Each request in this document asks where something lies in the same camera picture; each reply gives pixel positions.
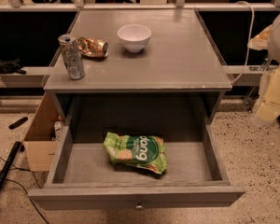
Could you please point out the white bowl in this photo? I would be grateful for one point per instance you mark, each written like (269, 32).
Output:
(134, 37)

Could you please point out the round metal drawer knob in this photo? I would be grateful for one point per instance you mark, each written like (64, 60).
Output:
(139, 207)

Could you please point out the black bag on shelf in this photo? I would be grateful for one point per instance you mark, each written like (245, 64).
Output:
(11, 67)

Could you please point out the black pole on floor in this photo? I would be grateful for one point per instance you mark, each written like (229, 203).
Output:
(8, 162)

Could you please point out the open grey top drawer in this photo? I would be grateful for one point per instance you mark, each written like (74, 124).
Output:
(82, 175)

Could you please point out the grey cabinet with counter top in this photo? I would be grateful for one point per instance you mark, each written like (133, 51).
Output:
(178, 57)

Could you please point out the bottle in cardboard box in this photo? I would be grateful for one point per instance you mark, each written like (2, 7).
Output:
(58, 128)

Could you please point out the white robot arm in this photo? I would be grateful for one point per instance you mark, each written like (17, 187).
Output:
(274, 41)

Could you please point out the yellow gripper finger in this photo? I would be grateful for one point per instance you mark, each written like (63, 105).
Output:
(267, 107)
(260, 41)

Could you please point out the small black object on floor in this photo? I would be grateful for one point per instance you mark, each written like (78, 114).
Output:
(17, 123)

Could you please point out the upright silver drink can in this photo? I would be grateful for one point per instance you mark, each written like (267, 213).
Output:
(71, 56)

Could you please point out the crushed gold can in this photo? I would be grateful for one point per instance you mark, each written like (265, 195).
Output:
(92, 47)

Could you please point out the cardboard box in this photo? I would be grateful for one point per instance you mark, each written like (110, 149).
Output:
(40, 140)

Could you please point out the green rice chip bag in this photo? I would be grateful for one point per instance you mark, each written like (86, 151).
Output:
(140, 151)

